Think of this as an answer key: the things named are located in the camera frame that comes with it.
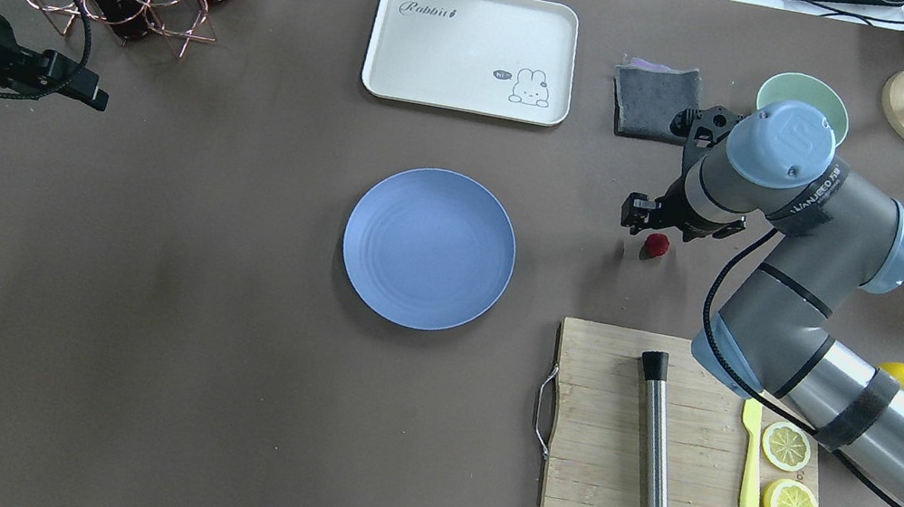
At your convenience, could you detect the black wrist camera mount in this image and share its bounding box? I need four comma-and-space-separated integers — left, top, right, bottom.
669, 105, 747, 177

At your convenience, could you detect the yellow plastic knife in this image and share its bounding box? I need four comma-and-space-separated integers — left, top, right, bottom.
737, 397, 764, 507

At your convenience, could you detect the cream rabbit tray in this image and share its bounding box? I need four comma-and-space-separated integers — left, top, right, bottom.
361, 0, 580, 127

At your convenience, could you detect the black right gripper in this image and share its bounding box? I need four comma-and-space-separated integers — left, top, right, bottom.
620, 176, 749, 242

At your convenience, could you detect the red strawberry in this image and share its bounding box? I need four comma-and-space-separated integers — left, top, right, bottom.
640, 233, 671, 260

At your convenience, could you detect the green bowl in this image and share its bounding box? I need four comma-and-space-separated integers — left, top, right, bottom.
755, 72, 851, 146

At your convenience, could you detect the steel muddler black tip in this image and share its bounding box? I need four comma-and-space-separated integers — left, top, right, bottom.
641, 350, 670, 507

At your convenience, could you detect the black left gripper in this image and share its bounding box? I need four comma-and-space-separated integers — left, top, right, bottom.
0, 15, 109, 111

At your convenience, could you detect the grey folded cloth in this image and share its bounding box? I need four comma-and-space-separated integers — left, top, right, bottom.
613, 57, 703, 145

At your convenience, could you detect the blue round plate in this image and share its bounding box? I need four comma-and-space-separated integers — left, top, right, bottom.
341, 168, 517, 330

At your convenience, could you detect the lemon slice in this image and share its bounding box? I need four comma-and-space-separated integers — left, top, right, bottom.
761, 477, 818, 507
760, 420, 813, 473

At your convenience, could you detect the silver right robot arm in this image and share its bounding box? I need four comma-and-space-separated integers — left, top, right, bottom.
619, 100, 904, 507

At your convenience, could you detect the wooden cutting board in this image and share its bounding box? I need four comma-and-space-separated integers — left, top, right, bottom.
519, 313, 853, 507

